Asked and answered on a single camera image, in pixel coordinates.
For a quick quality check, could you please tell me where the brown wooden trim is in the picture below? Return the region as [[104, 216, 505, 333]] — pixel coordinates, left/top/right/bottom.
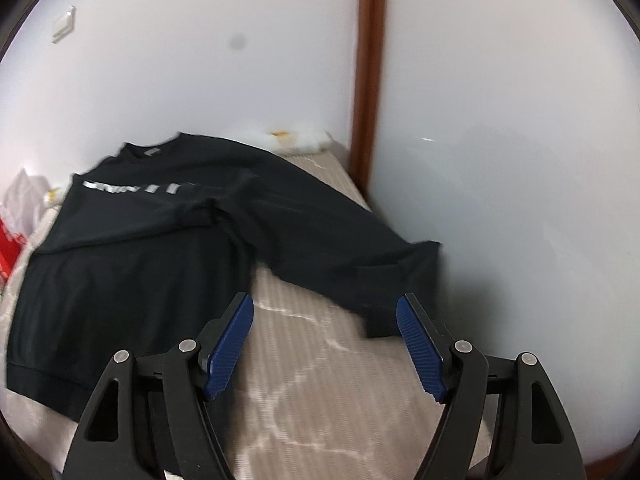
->
[[582, 452, 631, 480], [348, 0, 388, 201]]

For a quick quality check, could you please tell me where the red packet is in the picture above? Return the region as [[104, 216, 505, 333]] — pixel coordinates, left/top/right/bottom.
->
[[0, 220, 26, 286]]

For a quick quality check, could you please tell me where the white sheet with yellow print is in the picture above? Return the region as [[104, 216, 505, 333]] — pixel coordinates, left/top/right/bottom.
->
[[235, 125, 333, 156]]

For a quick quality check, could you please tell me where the striped mattress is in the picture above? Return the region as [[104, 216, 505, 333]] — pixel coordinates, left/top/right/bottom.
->
[[0, 150, 501, 480]]

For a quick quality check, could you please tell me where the white wall switch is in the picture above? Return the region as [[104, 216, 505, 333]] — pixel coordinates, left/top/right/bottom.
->
[[51, 6, 77, 43]]

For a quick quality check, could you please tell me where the white plastic bag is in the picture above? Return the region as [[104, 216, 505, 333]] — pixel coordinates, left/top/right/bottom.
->
[[0, 167, 66, 241]]

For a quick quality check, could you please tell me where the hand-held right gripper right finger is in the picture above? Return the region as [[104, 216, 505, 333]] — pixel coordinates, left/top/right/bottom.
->
[[395, 292, 581, 480]]

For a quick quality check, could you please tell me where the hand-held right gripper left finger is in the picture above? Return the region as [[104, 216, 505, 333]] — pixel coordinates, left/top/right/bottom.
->
[[60, 292, 256, 480]]

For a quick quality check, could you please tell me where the dark navy pillow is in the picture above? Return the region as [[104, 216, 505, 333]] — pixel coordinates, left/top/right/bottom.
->
[[5, 131, 444, 423]]

